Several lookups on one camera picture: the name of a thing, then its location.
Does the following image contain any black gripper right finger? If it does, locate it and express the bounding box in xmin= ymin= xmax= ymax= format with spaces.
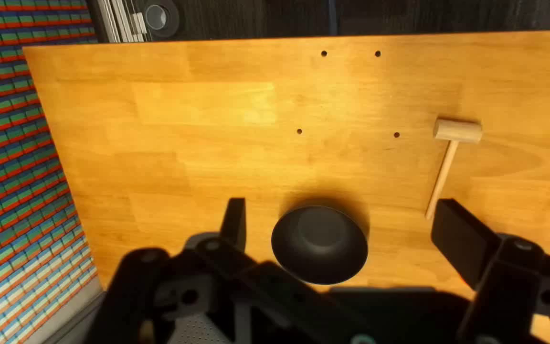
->
xmin=431 ymin=196 xmax=550 ymax=344

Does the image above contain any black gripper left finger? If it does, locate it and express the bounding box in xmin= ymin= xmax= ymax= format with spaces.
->
xmin=85 ymin=196 xmax=303 ymax=344

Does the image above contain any black bowl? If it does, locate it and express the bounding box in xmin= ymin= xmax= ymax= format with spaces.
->
xmin=270 ymin=204 xmax=371 ymax=286

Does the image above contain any wooden mallet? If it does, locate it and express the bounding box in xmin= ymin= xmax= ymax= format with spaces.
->
xmin=425 ymin=116 xmax=486 ymax=221

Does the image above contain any multicolour striped mat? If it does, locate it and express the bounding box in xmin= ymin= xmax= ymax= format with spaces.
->
xmin=0 ymin=0 xmax=110 ymax=344

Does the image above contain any black round foot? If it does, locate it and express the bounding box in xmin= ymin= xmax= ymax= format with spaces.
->
xmin=140 ymin=0 xmax=184 ymax=38

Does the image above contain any aluminium frame profile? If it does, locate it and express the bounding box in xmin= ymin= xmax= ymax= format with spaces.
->
xmin=92 ymin=0 xmax=152 ymax=43

